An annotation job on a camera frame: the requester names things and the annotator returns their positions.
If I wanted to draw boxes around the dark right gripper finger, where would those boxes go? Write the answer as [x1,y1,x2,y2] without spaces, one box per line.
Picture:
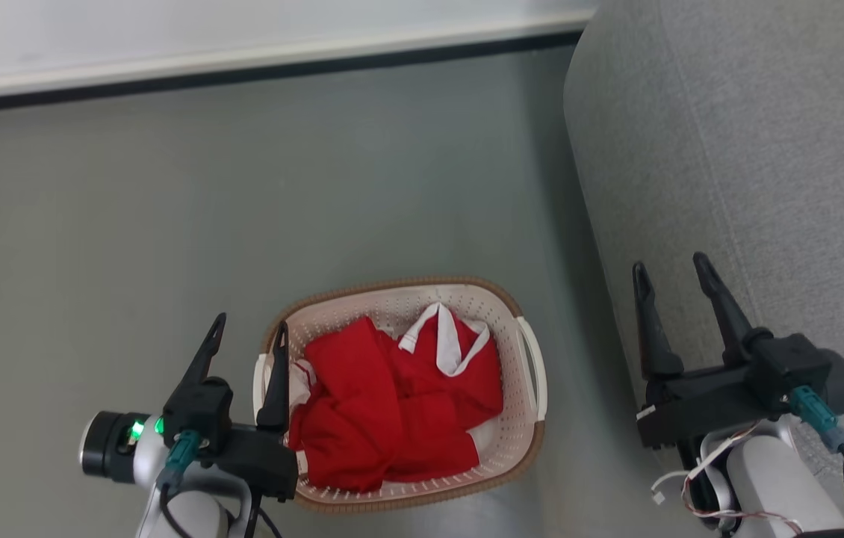
[632,261,685,381]
[692,252,756,366]

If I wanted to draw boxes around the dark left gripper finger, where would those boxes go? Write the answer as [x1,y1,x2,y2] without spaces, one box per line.
[255,321,291,433]
[180,313,228,391]

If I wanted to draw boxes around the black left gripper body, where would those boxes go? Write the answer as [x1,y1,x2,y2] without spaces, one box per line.
[201,421,300,501]

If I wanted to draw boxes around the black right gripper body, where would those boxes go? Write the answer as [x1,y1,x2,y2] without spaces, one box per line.
[636,362,790,450]

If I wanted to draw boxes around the red garment with white collar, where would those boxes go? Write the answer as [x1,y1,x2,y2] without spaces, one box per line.
[379,302,505,483]

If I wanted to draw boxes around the cream perforated laundry basket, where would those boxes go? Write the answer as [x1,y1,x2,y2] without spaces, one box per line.
[252,276,549,515]

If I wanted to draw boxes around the grey fabric sofa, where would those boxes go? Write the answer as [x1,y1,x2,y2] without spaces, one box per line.
[562,0,844,521]

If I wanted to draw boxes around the white and red thin wires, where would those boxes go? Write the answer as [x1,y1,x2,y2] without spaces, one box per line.
[649,418,805,536]

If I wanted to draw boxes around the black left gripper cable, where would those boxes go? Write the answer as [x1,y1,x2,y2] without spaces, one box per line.
[244,493,282,538]

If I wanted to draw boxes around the teal left camera connector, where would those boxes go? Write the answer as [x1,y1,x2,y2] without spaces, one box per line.
[164,429,203,491]

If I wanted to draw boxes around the teal camera connector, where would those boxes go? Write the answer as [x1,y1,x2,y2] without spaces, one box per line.
[164,429,203,491]
[788,386,844,454]

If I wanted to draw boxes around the black left camera cable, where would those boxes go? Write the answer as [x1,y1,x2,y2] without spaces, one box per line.
[158,482,191,538]

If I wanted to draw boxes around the teal right camera connector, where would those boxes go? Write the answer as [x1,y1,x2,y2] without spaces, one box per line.
[788,386,844,454]

